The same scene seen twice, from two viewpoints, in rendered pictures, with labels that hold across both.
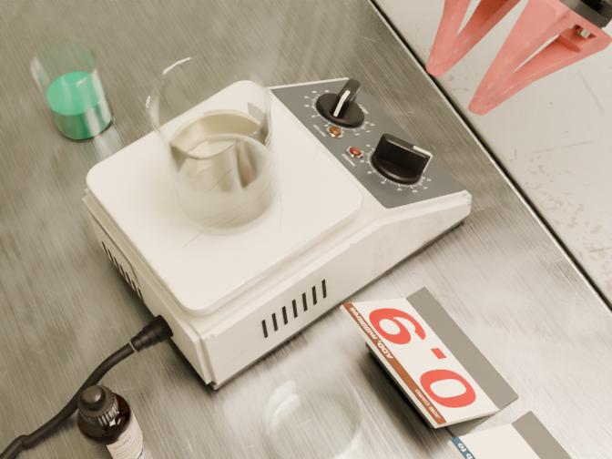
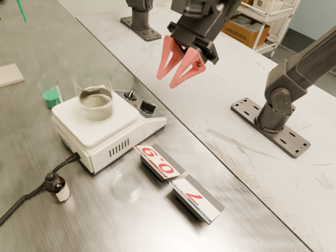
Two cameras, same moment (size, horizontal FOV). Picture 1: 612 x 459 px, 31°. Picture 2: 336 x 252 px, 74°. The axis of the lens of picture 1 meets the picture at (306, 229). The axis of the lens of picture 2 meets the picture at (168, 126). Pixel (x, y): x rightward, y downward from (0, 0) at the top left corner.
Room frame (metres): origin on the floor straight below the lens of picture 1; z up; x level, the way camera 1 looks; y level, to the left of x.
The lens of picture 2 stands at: (0.06, 0.02, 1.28)
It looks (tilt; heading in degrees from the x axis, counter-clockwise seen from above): 47 degrees down; 338
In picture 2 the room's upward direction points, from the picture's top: 9 degrees clockwise
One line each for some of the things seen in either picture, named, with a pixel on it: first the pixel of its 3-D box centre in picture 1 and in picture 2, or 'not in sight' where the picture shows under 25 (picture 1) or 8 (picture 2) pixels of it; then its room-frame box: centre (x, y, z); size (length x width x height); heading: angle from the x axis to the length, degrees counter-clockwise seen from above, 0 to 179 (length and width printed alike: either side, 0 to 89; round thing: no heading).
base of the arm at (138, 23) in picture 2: not in sight; (140, 18); (0.91, -0.14, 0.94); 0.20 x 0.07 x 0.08; 22
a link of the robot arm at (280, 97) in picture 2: not in sight; (283, 93); (0.35, -0.35, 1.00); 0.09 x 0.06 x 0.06; 142
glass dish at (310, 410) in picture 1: (312, 425); (125, 183); (0.26, 0.01, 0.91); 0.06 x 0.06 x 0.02
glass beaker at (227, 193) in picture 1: (219, 155); (95, 97); (0.37, 0.04, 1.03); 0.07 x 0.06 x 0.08; 171
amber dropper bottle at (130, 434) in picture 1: (106, 420); (55, 185); (0.26, 0.12, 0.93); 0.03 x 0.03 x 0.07
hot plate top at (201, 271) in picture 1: (223, 190); (96, 112); (0.37, 0.04, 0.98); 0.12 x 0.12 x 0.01; 31
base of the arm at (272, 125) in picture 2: not in sight; (274, 115); (0.35, -0.36, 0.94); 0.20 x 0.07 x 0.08; 22
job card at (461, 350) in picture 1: (429, 352); (159, 159); (0.29, -0.06, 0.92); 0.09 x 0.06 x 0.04; 28
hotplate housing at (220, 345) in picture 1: (267, 210); (110, 122); (0.39, 0.02, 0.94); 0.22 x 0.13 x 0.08; 121
